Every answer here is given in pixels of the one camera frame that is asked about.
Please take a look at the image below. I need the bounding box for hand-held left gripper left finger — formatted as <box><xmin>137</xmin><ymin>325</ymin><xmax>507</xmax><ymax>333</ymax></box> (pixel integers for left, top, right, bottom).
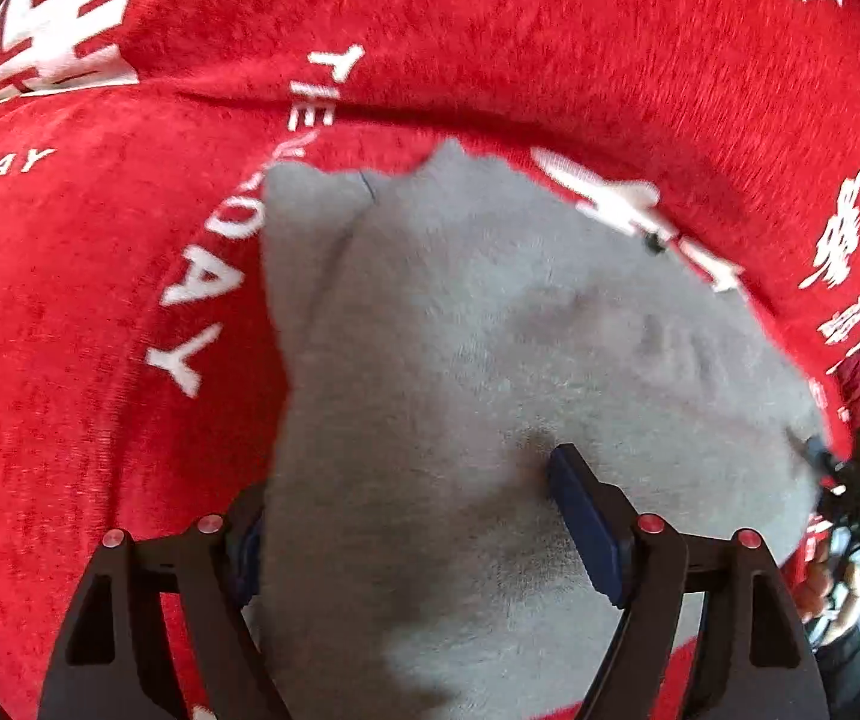
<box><xmin>38</xmin><ymin>484</ymin><xmax>292</xmax><ymax>720</ymax></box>

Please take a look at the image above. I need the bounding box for person's right forearm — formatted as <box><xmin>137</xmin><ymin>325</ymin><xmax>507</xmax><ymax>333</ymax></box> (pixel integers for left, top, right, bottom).
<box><xmin>812</xmin><ymin>626</ymin><xmax>860</xmax><ymax>718</ymax></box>

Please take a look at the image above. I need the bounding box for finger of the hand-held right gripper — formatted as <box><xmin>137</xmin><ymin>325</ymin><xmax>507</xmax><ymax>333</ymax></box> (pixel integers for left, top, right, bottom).
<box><xmin>801</xmin><ymin>433</ymin><xmax>842</xmax><ymax>475</ymax></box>

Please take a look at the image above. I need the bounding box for grey towel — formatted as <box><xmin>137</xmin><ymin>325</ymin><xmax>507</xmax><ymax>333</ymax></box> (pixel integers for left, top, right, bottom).
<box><xmin>259</xmin><ymin>136</ymin><xmax>834</xmax><ymax>720</ymax></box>

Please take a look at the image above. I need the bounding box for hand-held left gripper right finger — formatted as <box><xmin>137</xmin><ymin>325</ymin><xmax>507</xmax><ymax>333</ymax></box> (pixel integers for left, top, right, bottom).
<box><xmin>546</xmin><ymin>444</ymin><xmax>830</xmax><ymax>720</ymax></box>

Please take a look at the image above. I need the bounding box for red printed blanket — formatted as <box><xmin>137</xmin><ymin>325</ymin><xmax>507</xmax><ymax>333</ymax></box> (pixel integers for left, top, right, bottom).
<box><xmin>0</xmin><ymin>0</ymin><xmax>860</xmax><ymax>720</ymax></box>

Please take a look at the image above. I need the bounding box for person's right hand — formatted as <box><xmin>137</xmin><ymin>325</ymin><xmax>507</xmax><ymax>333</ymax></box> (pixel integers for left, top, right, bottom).
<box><xmin>791</xmin><ymin>532</ymin><xmax>860</xmax><ymax>647</ymax></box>

